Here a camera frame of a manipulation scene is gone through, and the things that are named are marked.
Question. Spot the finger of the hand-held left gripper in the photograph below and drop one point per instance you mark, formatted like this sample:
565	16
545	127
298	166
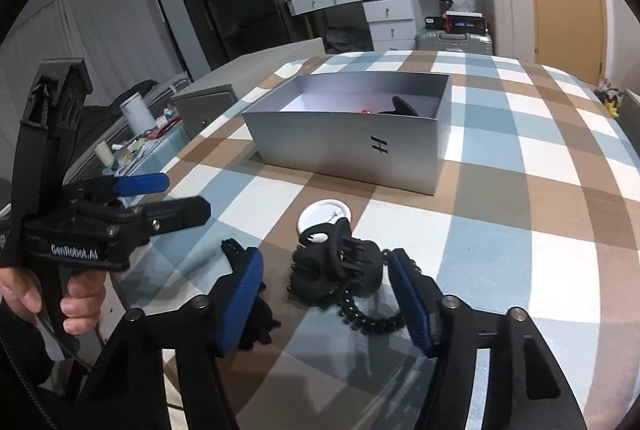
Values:
142	184
180	212

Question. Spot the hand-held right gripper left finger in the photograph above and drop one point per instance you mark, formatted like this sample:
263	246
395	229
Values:
245	300

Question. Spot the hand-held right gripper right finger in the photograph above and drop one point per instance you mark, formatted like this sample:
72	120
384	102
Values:
412	297

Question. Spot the black hair claw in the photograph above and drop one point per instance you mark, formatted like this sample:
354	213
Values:
340	265

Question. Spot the silver cardboard box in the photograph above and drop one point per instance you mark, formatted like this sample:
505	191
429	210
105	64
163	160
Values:
325	144

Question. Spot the black headband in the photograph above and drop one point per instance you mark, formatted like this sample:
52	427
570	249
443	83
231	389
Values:
400	104

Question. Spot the person's left hand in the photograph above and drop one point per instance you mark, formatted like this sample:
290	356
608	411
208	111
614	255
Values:
80	302

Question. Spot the pile of small table items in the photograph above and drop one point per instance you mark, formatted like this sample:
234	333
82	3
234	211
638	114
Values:
132	149

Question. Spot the white cylinder appliance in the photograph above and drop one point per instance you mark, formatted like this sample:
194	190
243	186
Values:
137	112

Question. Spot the grey metal cabinet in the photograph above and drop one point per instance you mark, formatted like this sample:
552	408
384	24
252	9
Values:
215	99

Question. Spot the checkered tablecloth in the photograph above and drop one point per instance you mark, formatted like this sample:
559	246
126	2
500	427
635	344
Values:
500	210

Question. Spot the grey curtain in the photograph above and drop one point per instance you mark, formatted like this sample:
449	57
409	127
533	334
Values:
75	34

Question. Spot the grey clothes pile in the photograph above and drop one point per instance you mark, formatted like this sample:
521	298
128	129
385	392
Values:
345	38

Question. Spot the silver suitcase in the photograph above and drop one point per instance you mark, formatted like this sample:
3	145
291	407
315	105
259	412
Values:
452	42

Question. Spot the red black box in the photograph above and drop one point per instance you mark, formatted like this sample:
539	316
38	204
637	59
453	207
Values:
462	22

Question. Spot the pile of toys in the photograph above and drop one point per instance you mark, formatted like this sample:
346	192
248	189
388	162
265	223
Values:
612	98

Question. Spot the white desk with drawers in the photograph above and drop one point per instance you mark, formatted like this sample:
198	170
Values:
390	12

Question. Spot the white suitcase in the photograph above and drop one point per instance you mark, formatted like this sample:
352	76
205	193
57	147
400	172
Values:
507	12

